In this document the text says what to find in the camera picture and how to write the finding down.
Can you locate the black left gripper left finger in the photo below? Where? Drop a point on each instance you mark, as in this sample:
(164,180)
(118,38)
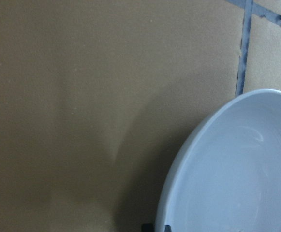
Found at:
(147,227)

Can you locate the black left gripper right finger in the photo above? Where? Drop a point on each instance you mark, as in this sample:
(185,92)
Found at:
(167,228)

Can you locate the blue plate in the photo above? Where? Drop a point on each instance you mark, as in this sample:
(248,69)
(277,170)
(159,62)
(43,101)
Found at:
(227,175)

